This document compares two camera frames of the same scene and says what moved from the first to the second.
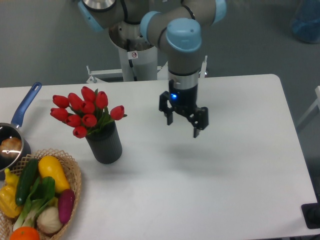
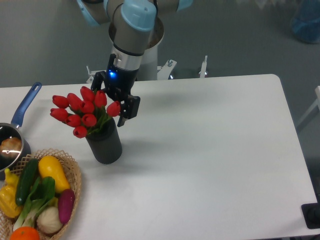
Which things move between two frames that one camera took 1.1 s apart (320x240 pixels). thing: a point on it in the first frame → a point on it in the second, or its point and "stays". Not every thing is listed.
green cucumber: x=27 y=178 stays
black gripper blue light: x=184 y=99 → x=119 y=82
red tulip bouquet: x=86 y=113 stays
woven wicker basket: x=6 y=225 stays
